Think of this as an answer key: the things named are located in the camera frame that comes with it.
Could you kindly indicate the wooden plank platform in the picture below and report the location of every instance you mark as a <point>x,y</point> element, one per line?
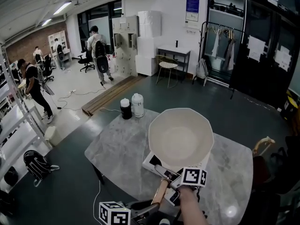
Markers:
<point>110,94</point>

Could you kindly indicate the black office chair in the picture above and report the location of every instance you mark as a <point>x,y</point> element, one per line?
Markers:
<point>86,61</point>
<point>48,68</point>

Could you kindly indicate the blue and white poster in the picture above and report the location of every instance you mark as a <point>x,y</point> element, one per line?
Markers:
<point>192,7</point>

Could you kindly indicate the black bottle white cap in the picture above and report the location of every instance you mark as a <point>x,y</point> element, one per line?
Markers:
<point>126,110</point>

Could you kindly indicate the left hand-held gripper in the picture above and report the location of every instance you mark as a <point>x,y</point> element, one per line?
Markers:
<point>113,215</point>

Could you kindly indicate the small white trash can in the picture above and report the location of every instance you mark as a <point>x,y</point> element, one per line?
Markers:
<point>51,136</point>

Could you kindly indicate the yellow and black bin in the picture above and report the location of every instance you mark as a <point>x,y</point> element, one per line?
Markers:
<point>289,107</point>

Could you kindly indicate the stack of white boxes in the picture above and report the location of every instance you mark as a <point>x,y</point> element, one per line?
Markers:
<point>147,43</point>

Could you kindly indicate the black clothes rack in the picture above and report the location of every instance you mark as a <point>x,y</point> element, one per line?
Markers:
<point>222,50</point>

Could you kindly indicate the white bookshelf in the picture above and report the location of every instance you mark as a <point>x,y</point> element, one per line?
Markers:
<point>59,43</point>

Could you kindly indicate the black backpack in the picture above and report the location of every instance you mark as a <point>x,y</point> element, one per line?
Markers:
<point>37,164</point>

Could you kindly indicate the person's right forearm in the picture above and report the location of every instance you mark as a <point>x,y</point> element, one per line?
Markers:
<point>191,207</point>

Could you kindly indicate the beige locker cabinet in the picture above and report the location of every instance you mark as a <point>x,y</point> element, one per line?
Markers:
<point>124,48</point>

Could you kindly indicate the white bag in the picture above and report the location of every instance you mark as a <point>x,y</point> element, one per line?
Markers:
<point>202,68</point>

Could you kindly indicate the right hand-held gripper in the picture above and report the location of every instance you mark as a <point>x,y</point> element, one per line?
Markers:
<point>193,176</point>

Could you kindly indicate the white top console table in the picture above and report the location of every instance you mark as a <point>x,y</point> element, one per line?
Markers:
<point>174,48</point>

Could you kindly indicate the wooden hanger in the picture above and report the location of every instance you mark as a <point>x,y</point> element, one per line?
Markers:
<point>261,143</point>

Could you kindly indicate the white power strip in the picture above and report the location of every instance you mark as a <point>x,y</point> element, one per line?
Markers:
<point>72,91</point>

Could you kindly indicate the white metal shelf rack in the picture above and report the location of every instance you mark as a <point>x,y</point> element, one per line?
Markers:
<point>21,128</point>

